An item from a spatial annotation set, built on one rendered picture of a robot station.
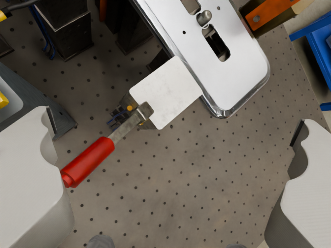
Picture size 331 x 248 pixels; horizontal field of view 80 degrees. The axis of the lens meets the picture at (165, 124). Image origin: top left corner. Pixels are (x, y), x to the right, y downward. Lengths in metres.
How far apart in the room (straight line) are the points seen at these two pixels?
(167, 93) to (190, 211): 0.53
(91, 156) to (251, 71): 0.36
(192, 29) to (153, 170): 0.43
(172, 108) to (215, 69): 0.15
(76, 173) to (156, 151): 0.48
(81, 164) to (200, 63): 0.28
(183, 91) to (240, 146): 0.55
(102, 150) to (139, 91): 0.10
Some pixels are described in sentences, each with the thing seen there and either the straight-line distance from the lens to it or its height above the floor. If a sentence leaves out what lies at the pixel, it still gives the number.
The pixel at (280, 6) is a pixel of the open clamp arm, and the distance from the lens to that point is 0.48.
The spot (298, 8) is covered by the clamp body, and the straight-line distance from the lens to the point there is 0.49.
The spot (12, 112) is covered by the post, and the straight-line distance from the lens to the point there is 0.19.
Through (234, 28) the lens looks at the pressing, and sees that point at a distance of 0.46.
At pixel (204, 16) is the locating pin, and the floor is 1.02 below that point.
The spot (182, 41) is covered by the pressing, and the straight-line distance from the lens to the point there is 0.39.
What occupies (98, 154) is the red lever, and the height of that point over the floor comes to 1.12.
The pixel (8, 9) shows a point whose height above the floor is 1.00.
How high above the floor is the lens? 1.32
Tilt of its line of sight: 70 degrees down
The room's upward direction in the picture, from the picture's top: 84 degrees clockwise
